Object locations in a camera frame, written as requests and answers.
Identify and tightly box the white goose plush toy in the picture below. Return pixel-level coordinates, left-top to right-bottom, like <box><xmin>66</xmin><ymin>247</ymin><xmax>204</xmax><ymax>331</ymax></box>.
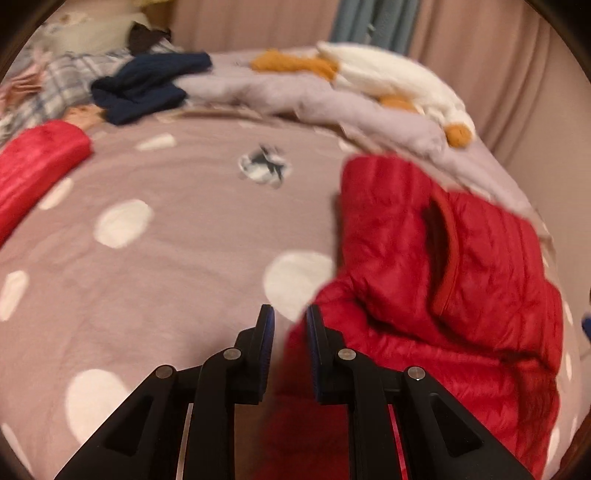
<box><xmin>249</xmin><ymin>42</ymin><xmax>476</xmax><ymax>148</ymax></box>

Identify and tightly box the blue-grey curtain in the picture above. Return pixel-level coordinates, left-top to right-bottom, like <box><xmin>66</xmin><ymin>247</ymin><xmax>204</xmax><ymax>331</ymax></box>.
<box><xmin>329</xmin><ymin>0</ymin><xmax>421</xmax><ymax>55</ymax></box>

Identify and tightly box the white pillow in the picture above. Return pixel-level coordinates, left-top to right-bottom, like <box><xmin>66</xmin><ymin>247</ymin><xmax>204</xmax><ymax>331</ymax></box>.
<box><xmin>40</xmin><ymin>12</ymin><xmax>151</xmax><ymax>56</ymax></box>

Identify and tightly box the pink curtain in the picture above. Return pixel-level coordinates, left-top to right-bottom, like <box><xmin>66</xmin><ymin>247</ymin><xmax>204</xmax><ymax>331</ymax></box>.
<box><xmin>170</xmin><ymin>0</ymin><xmax>591</xmax><ymax>195</ymax></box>

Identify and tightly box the plaid shirt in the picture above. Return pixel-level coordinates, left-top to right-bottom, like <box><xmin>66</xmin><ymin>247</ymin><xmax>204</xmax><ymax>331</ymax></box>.
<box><xmin>0</xmin><ymin>38</ymin><xmax>184</xmax><ymax>144</ymax></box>

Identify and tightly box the pink polka dot blanket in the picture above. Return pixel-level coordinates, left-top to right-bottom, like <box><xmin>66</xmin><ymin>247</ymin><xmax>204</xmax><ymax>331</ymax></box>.
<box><xmin>0</xmin><ymin>108</ymin><xmax>583</xmax><ymax>480</ymax></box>

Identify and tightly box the navy blue garment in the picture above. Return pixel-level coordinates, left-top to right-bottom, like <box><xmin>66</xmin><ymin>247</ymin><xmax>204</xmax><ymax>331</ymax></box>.
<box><xmin>90</xmin><ymin>52</ymin><xmax>212</xmax><ymax>126</ymax></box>

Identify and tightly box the lilac quilt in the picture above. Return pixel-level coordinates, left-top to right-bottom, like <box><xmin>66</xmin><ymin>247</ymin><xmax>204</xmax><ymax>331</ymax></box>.
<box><xmin>174</xmin><ymin>49</ymin><xmax>533</xmax><ymax>215</ymax></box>

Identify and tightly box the red puffer jacket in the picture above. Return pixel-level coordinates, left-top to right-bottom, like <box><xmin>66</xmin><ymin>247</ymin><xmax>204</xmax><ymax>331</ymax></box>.
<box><xmin>315</xmin><ymin>155</ymin><xmax>563</xmax><ymax>478</ymax></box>

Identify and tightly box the black garment by pillow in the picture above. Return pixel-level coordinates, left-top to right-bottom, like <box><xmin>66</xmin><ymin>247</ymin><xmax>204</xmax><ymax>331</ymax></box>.
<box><xmin>126</xmin><ymin>22</ymin><xmax>172</xmax><ymax>56</ymax></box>

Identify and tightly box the folded red garment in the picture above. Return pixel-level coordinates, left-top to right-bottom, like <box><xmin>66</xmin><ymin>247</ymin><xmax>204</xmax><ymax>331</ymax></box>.
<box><xmin>0</xmin><ymin>120</ymin><xmax>93</xmax><ymax>241</ymax></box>

